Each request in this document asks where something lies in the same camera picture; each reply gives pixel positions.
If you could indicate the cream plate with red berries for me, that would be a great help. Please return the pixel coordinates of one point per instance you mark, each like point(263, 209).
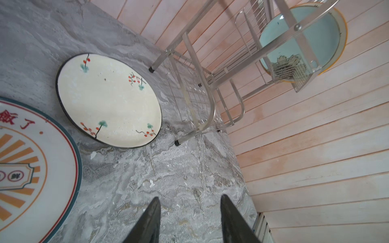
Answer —
point(109, 101)

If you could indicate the mint green flower plate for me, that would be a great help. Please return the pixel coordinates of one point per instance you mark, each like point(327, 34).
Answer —
point(327, 38)

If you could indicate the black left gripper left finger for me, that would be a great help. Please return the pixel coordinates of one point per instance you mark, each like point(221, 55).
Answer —
point(147, 228)

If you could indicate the stainless steel dish rack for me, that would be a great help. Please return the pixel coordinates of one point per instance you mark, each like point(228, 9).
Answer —
point(200, 86)

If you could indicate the sunburst plate near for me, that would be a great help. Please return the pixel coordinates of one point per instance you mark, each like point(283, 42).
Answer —
point(41, 174)

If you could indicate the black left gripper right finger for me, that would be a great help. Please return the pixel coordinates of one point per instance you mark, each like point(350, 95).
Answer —
point(234, 227)

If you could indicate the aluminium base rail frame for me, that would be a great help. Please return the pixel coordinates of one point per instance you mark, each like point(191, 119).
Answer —
point(261, 229)

